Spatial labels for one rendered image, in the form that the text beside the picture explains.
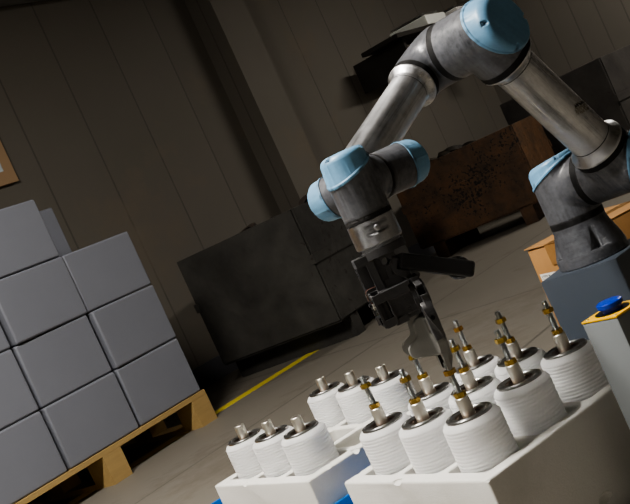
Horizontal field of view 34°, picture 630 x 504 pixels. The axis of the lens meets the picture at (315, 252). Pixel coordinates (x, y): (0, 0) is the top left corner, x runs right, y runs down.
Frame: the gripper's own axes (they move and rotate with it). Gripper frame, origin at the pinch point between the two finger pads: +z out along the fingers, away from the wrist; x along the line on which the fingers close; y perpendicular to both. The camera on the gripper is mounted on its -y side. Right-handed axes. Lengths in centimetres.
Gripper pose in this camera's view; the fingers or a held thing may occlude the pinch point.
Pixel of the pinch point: (448, 358)
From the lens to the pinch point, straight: 157.5
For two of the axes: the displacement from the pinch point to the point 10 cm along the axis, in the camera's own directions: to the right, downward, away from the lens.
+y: -9.0, 4.2, -0.8
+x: 0.8, 0.0, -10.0
